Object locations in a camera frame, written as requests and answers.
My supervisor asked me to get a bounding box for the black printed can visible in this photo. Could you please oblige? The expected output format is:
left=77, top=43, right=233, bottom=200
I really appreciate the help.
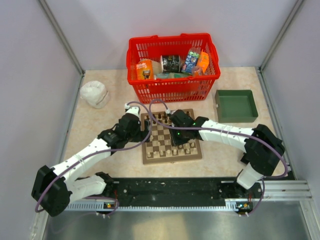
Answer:
left=160, top=55, right=181, bottom=73

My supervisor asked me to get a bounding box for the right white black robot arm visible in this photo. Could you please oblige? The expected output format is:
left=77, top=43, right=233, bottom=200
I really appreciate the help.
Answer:
left=168, top=109, right=285, bottom=198

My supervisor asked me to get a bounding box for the orange carton package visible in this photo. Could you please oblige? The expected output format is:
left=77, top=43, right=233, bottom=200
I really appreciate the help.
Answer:
left=192, top=51, right=209, bottom=77

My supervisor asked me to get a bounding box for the orange razor package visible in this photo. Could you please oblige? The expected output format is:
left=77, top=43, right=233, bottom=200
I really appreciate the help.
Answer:
left=135, top=59, right=154, bottom=81

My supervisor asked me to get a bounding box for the wooden chess board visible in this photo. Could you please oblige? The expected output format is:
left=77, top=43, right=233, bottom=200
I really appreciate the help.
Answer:
left=142, top=121, right=203, bottom=165

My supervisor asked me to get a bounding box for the green pouch package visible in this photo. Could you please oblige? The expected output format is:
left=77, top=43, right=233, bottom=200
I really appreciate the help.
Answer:
left=154, top=72, right=190, bottom=80

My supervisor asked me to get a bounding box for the white crumpled cloth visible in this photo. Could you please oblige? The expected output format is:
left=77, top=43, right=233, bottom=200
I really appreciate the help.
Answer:
left=80, top=80, right=110, bottom=109

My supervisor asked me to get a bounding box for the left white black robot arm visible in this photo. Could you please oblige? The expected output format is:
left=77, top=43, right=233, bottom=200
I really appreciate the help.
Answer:
left=31, top=106, right=150, bottom=217

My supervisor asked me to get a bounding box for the red plastic shopping basket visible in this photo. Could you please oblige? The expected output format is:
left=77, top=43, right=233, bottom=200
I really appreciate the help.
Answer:
left=126, top=33, right=221, bottom=104

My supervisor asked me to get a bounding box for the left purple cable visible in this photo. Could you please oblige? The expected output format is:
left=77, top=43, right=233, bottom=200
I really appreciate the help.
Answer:
left=34, top=100, right=154, bottom=213

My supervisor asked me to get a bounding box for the black mounting base rail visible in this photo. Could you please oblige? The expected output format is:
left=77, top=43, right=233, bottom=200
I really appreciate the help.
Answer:
left=100, top=177, right=261, bottom=208

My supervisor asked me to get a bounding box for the blue snack package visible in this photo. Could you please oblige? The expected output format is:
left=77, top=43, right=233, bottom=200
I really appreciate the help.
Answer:
left=181, top=47, right=201, bottom=75

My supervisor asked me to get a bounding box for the green plastic tray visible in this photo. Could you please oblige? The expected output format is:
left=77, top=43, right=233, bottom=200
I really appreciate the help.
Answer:
left=214, top=89, right=259, bottom=123

